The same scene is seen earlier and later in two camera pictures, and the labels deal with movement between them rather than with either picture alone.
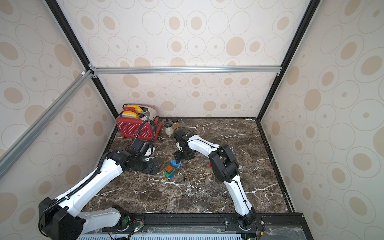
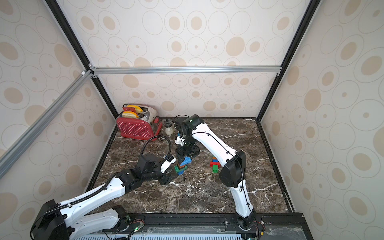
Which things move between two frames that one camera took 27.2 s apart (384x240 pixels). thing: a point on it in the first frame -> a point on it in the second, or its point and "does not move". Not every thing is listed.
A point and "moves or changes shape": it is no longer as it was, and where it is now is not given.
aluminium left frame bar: x=9 y=156 does not move
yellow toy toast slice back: x=137 y=109 does not move
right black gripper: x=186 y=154 does not move
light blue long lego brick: x=173 y=162 moves or changes shape
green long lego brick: x=168 y=174 moves or changes shape
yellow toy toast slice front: x=129 y=114 does not move
